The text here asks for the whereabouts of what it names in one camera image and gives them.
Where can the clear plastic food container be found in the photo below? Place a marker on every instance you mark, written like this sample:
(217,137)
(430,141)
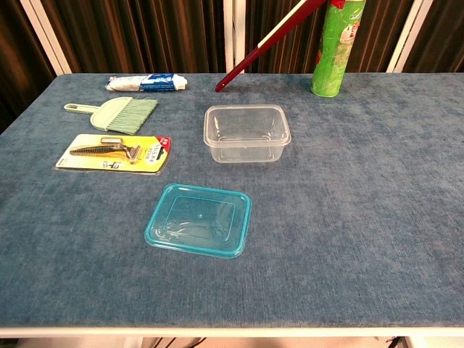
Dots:
(247,132)

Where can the teal transparent container lid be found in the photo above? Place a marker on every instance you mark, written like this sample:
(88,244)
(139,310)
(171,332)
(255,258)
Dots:
(198,221)

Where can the blue fabric table cover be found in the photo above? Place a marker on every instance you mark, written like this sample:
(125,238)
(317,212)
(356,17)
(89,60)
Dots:
(326,217)

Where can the razor in yellow blister pack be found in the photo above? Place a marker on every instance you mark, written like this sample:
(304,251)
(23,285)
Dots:
(116,154)

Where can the red and white stick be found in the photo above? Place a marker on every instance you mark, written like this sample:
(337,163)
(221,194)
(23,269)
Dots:
(253,54)

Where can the white and blue toothpaste tube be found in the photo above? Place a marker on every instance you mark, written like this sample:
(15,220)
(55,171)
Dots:
(145,82)

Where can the light green hand brush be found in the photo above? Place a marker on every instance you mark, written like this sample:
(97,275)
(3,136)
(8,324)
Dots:
(119,114)

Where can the green chips can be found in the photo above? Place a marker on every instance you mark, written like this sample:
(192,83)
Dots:
(336,50)

